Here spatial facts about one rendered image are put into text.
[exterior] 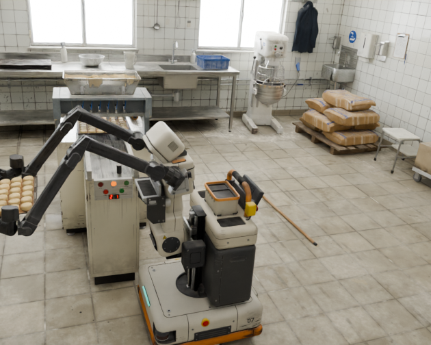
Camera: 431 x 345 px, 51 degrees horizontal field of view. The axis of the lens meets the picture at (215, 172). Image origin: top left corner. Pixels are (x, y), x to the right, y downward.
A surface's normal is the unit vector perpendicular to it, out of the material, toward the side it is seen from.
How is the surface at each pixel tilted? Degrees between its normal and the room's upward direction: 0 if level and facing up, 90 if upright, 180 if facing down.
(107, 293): 0
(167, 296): 1
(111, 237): 90
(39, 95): 90
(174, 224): 90
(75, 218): 90
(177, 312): 1
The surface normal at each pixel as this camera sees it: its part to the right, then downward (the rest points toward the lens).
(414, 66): -0.94, 0.07
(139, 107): 0.29, 0.40
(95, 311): 0.07, -0.92
